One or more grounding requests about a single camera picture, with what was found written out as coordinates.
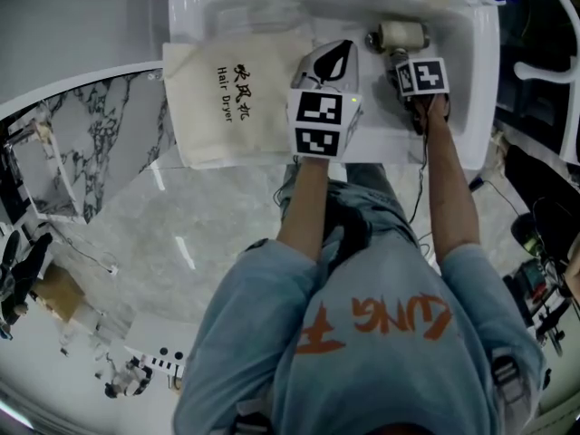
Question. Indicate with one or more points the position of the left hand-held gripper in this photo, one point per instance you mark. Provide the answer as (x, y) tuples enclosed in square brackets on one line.
[(317, 120)]

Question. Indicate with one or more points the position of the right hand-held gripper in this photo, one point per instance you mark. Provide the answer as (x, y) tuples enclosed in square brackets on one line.
[(426, 76)]

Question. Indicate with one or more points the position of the beige hair dryer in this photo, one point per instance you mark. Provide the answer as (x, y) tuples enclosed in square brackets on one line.
[(401, 33)]

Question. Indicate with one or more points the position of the beige cloth bag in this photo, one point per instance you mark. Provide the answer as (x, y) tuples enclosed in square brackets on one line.
[(204, 107)]

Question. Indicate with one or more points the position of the person's right forearm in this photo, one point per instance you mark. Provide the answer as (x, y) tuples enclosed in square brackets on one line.
[(448, 179)]

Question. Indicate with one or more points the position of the person's left forearm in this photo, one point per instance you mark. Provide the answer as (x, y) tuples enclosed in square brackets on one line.
[(308, 206)]

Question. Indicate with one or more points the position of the white ceramic sink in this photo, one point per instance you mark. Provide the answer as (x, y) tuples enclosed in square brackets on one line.
[(471, 61)]

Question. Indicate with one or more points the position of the blue jeans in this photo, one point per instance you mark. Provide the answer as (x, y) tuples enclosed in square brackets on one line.
[(367, 206)]

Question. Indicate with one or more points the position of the white curved rack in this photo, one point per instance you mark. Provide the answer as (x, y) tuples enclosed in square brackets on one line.
[(566, 89)]

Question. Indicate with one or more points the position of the marble pattern cabinet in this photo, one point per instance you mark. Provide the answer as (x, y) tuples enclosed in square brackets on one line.
[(118, 120)]

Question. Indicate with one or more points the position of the black equipment stand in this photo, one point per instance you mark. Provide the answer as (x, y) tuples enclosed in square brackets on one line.
[(544, 261)]

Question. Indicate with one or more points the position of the light blue printed shirt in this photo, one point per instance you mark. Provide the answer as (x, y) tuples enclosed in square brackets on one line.
[(385, 379)]

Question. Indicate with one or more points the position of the brown cardboard box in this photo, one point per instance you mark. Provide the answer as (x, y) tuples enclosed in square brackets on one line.
[(59, 292)]

